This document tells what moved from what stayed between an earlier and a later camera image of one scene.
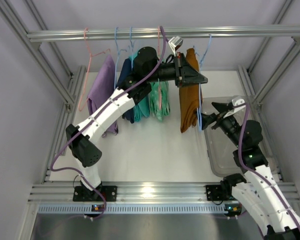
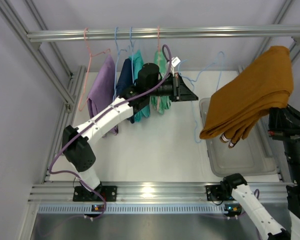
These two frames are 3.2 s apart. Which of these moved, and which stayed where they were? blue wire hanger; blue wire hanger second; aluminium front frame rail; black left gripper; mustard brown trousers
Moved: black left gripper; mustard brown trousers
Stayed: aluminium front frame rail; blue wire hanger; blue wire hanger second
